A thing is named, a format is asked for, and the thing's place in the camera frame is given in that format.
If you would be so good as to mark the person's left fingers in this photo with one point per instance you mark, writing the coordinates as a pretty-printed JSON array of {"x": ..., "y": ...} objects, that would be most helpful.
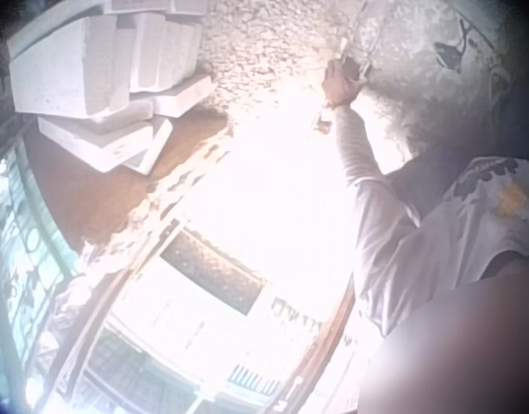
[{"x": 355, "y": 74}]

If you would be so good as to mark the metal window grille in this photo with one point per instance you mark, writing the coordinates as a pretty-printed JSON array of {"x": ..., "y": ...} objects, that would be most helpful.
[{"x": 20, "y": 241}]

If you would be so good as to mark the pale stick-shaped hand tool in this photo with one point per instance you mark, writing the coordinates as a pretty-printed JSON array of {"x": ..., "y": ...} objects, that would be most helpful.
[{"x": 323, "y": 123}]

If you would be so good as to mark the person's left hand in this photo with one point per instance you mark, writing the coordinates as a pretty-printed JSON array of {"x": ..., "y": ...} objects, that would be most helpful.
[{"x": 339, "y": 88}]

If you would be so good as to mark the stack of white blocks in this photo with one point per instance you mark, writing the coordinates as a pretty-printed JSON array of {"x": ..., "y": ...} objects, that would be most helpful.
[{"x": 96, "y": 73}]

